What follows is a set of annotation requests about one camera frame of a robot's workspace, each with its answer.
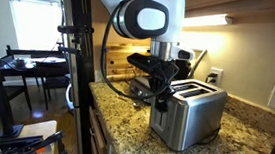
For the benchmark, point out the black panini grill press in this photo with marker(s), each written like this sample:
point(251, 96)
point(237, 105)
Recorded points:
point(146, 87)

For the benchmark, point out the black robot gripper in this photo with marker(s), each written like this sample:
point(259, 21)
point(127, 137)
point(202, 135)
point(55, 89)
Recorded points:
point(161, 72)

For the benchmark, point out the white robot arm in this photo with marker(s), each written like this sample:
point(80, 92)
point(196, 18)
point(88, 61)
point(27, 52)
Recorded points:
point(161, 22)

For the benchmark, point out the black vertical mounting pole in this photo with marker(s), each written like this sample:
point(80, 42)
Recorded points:
point(80, 50)

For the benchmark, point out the stainless steel two-slot toaster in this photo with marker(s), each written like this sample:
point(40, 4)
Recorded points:
point(192, 114)

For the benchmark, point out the under-cabinet light strip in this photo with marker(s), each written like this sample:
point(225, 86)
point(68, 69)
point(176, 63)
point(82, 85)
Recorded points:
point(210, 20)

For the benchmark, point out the dark wooden dining table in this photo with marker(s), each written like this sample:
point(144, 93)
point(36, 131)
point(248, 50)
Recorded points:
point(48, 65)

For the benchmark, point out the white wall power outlet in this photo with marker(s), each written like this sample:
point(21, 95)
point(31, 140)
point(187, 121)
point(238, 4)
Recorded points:
point(215, 76)

